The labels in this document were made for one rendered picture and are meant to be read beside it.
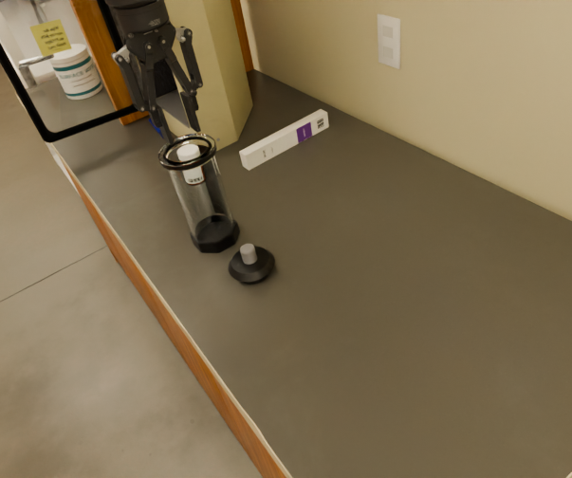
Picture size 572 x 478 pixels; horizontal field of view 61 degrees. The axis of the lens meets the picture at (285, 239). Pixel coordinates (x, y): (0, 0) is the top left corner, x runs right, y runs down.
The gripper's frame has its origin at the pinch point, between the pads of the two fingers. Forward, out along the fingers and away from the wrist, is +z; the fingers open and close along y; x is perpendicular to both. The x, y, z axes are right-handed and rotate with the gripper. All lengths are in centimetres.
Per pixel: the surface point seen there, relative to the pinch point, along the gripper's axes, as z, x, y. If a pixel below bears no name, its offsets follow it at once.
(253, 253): 22.6, -16.2, 0.9
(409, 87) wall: 16, -1, 56
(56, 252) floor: 124, 162, -38
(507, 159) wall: 24, -29, 56
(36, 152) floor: 125, 288, -20
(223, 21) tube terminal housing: 0.3, 38.6, 31.3
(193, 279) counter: 28.3, -8.1, -9.6
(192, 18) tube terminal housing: -5.2, 31.1, 20.3
